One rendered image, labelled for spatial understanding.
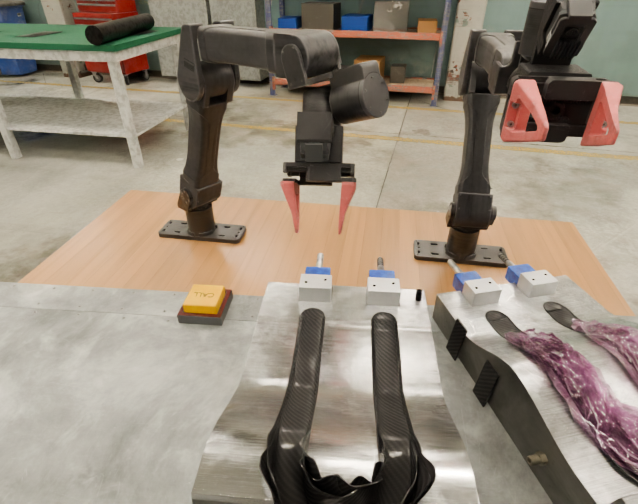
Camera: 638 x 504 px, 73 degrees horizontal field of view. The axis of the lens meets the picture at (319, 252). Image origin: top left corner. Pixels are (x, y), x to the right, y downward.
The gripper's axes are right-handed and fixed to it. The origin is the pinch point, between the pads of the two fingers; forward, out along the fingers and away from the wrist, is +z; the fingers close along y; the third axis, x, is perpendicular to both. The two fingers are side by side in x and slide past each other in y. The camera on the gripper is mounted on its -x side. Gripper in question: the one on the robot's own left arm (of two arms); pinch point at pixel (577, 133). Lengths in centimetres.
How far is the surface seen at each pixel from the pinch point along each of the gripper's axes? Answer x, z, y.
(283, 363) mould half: 31.1, 6.8, -29.5
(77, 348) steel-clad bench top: 40, 2, -66
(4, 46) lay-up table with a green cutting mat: 38, -248, -290
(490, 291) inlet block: 31.8, -14.0, 1.0
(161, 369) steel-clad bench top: 40, 4, -50
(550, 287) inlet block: 33.0, -18.2, 11.9
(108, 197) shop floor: 124, -196, -206
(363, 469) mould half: 25.6, 22.7, -17.8
